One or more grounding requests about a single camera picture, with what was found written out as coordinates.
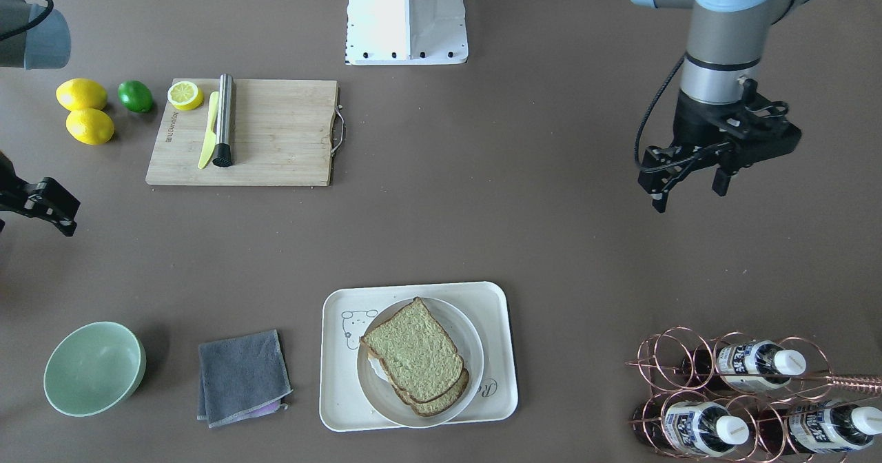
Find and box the wooden cutting board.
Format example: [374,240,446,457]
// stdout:
[145,78,339,187]

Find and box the yellow lemon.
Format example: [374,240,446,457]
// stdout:
[65,108,114,145]
[54,78,107,112]

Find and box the mint green bowl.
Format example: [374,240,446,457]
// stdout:
[42,321,146,417]

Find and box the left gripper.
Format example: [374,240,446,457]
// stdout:
[637,78,802,213]

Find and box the white plate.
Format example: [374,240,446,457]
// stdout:
[356,297,484,429]

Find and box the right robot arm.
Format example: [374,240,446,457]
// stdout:
[1,0,80,237]

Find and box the dark grey folded cloth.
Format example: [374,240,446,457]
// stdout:
[196,329,293,428]

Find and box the cream rabbit tray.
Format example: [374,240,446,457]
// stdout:
[318,281,519,432]

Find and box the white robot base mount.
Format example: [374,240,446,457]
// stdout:
[345,0,469,65]

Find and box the copper wire bottle rack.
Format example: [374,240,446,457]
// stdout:
[630,326,880,462]

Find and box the yellow plastic knife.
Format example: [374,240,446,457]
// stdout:
[196,90,218,169]

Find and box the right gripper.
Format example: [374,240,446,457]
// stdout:
[1,152,80,237]

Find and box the dark drink bottle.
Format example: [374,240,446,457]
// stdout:
[630,401,752,457]
[677,340,807,394]
[757,400,881,455]

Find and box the green lime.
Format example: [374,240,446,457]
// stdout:
[117,80,154,114]

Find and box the half lemon slice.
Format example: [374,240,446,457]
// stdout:
[167,81,204,111]

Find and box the black handled metal tool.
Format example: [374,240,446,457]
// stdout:
[212,73,234,167]

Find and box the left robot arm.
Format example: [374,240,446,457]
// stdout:
[630,0,810,213]

